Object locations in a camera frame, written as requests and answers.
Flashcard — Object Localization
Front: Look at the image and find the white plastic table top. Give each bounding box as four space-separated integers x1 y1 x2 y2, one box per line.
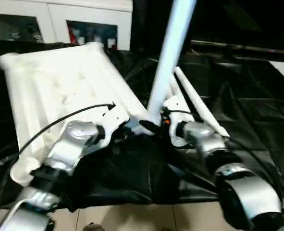
0 42 158 187

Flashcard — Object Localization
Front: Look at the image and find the black metal rod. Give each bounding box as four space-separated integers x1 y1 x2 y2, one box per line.
191 40 284 58

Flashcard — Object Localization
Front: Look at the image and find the white glass-door cabinet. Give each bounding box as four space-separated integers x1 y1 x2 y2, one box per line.
0 0 133 51

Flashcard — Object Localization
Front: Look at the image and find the black left wrist camera cable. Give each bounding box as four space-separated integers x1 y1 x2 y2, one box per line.
18 102 116 155

